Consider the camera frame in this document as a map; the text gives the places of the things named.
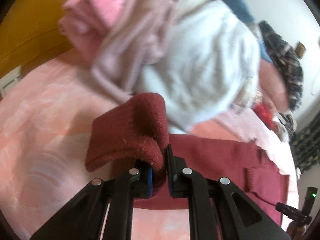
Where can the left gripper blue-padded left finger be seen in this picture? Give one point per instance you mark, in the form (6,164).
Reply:
(102,209)

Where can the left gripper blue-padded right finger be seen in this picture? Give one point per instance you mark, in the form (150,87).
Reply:
(218,209)

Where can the dark red knit sweater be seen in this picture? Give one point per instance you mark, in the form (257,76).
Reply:
(138,129)

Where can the person's right hand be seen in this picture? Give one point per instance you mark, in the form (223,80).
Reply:
(296,231)

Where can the dark floral curtain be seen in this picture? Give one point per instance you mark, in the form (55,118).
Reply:
(305,146)

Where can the beige grey garment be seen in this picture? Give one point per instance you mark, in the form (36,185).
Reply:
(284,126)

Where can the red embroidered small pillow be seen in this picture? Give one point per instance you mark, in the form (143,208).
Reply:
(265,115)

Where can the pink floral bed blanket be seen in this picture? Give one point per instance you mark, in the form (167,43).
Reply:
(46,123)

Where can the white ribbed knit garment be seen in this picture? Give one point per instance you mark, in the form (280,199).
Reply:
(212,63)

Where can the dark plaid garment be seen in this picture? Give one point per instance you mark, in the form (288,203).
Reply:
(286,62)

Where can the pale pink knit garment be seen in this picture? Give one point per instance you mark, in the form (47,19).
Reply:
(140,37)

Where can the bright pink folded cloth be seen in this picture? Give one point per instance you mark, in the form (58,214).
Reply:
(86,23)

